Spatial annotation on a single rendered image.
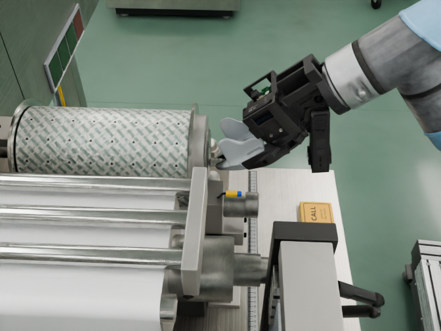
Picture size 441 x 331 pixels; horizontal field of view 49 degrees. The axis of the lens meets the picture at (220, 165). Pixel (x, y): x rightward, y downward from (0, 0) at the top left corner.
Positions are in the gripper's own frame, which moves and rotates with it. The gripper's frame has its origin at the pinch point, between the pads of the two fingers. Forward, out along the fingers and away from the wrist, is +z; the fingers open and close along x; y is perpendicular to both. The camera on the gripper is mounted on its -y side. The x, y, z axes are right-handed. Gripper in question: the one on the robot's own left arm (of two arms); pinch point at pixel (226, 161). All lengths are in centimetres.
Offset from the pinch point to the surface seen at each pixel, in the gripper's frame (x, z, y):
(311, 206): -17.7, 5.8, -35.3
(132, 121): 1.0, 4.8, 14.7
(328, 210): -16.7, 3.0, -37.6
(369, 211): -94, 30, -136
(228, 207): 5.1, 2.7, -3.8
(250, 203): 5.0, -0.5, -5.2
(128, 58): -216, 135, -48
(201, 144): 3.5, -1.8, 7.3
